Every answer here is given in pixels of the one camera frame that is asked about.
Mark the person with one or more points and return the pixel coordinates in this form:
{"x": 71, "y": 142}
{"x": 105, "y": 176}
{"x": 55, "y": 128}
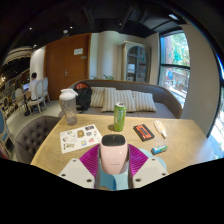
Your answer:
{"x": 33, "y": 86}

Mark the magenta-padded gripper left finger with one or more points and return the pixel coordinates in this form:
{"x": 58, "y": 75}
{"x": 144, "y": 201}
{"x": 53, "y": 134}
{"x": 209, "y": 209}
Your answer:
{"x": 76, "y": 173}

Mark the pink computer mouse dark top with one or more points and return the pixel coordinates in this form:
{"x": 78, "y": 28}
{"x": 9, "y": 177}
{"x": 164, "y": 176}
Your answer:
{"x": 114, "y": 155}

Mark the grey sofa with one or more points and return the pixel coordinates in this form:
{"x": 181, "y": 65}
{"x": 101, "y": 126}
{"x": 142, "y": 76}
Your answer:
{"x": 165, "y": 100}

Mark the green drink can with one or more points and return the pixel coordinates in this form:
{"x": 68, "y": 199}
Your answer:
{"x": 119, "y": 118}

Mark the black framed window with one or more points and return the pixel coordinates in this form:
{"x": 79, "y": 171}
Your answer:
{"x": 175, "y": 66}

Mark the black and red flat box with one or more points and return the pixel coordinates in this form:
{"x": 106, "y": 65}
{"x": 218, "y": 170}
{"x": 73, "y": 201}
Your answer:
{"x": 143, "y": 132}

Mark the white door sign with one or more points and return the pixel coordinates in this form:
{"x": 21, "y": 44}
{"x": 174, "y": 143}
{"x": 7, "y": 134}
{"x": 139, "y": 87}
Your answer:
{"x": 78, "y": 51}

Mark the white sticker sheet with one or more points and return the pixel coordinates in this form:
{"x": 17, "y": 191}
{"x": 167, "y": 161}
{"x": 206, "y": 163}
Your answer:
{"x": 80, "y": 138}

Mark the black backpack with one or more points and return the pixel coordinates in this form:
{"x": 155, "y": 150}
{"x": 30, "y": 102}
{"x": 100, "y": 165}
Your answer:
{"x": 83, "y": 96}

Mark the striped cushion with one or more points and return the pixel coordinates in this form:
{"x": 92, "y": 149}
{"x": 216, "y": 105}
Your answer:
{"x": 145, "y": 101}
{"x": 128, "y": 100}
{"x": 97, "y": 96}

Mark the white tube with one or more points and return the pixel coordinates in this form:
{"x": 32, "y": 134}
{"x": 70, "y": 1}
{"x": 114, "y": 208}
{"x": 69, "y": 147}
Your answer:
{"x": 160, "y": 128}

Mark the glass door cabinet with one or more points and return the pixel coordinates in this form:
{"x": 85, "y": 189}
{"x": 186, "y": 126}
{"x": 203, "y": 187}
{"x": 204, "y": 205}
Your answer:
{"x": 136, "y": 61}

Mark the grey tufted armchair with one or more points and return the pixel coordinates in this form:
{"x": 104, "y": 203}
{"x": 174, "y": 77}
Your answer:
{"x": 33, "y": 136}

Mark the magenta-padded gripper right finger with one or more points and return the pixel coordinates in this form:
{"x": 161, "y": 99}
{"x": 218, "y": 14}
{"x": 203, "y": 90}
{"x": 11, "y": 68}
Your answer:
{"x": 150, "y": 171}

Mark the small teal green pack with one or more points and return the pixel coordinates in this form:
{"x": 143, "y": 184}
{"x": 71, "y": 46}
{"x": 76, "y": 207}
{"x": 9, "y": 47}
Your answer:
{"x": 159, "y": 149}

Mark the clear shaker bottle white lid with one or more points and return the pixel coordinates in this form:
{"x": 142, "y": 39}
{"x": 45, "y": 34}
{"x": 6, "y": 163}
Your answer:
{"x": 69, "y": 108}

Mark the laptop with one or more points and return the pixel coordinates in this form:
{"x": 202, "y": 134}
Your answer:
{"x": 25, "y": 87}

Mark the wooden door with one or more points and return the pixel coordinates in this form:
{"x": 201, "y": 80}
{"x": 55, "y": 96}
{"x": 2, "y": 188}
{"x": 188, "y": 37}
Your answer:
{"x": 63, "y": 63}

